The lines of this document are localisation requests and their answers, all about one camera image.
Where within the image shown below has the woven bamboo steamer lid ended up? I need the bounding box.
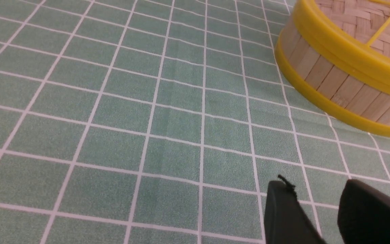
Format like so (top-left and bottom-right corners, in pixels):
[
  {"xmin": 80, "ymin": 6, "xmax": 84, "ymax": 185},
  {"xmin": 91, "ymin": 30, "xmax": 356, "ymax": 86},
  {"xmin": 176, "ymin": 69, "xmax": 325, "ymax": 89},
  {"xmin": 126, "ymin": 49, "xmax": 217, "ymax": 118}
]
[{"xmin": 291, "ymin": 0, "xmax": 390, "ymax": 95}]

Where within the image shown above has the bamboo steamer basket yellow rim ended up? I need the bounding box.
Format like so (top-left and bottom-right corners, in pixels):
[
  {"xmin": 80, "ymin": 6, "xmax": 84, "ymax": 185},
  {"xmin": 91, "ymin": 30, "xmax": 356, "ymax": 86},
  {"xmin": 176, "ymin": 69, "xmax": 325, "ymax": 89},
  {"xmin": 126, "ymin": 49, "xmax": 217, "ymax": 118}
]
[{"xmin": 275, "ymin": 17, "xmax": 390, "ymax": 137}]

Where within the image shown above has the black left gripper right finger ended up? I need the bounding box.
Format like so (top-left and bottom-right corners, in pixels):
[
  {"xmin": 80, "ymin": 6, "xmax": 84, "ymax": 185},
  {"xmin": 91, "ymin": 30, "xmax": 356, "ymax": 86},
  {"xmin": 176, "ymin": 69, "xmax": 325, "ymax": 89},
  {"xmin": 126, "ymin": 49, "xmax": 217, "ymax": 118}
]
[{"xmin": 337, "ymin": 179, "xmax": 390, "ymax": 244}]

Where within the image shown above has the green checkered tablecloth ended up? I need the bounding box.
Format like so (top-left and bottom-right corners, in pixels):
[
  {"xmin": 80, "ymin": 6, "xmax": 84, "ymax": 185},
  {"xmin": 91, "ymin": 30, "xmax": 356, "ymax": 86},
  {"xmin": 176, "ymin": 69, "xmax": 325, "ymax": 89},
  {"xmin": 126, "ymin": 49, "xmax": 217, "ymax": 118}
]
[{"xmin": 0, "ymin": 0, "xmax": 390, "ymax": 244}]

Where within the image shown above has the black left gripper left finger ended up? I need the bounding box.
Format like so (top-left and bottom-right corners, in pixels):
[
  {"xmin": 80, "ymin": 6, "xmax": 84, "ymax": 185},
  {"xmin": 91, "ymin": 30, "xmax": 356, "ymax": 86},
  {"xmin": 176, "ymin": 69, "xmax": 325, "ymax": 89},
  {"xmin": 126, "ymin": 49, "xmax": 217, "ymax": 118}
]
[{"xmin": 264, "ymin": 175, "xmax": 326, "ymax": 244}]

